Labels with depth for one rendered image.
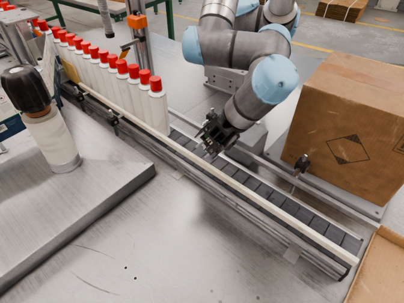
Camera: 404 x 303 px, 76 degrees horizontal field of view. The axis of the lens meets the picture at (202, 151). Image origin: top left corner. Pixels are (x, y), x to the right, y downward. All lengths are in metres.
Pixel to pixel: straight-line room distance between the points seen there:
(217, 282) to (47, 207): 0.46
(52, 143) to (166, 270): 0.43
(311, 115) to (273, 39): 0.26
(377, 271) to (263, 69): 0.54
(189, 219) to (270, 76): 0.44
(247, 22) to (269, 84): 0.65
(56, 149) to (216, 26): 0.51
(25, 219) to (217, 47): 0.61
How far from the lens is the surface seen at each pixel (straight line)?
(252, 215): 0.70
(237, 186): 0.68
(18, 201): 0.84
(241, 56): 0.55
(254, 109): 0.49
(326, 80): 0.74
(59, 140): 0.77
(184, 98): 1.13
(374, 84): 0.78
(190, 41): 0.57
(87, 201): 0.75
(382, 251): 0.81
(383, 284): 0.76
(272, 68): 0.46
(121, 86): 0.89
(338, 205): 0.66
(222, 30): 0.57
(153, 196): 0.77
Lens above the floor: 1.45
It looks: 45 degrees down
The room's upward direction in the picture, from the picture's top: straight up
